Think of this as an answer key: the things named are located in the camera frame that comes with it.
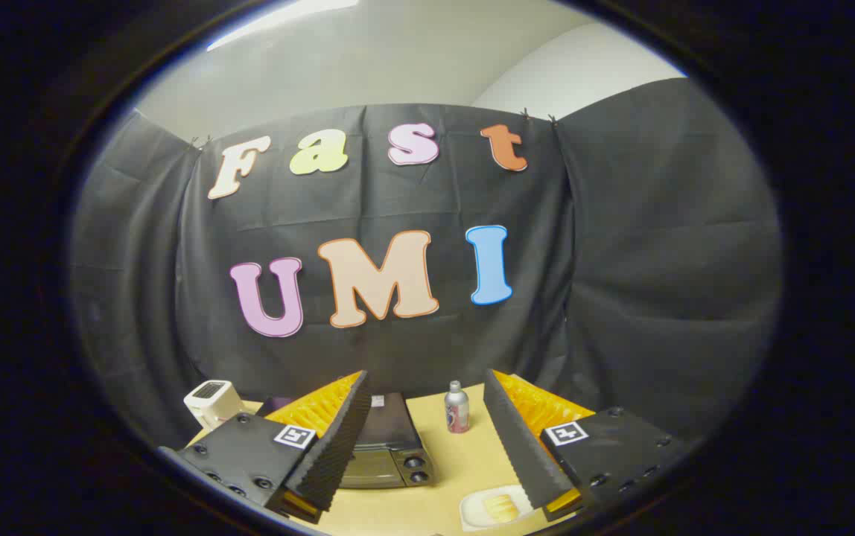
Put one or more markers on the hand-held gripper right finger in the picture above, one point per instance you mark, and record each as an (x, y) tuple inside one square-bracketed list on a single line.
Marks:
[(517, 443)]

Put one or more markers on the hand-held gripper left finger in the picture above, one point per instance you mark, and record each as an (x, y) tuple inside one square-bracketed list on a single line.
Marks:
[(338, 447)]

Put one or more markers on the black toaster oven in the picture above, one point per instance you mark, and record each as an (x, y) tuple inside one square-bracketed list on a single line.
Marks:
[(386, 439)]

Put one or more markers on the ridged bread roll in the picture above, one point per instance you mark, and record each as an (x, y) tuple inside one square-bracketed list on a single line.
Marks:
[(502, 508)]

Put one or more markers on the white toaster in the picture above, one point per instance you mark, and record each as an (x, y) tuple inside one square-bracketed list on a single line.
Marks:
[(211, 402)]

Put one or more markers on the white plate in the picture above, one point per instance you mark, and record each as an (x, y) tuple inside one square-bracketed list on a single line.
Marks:
[(474, 510)]

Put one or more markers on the black backdrop cloth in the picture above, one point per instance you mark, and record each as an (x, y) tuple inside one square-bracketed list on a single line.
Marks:
[(621, 260)]

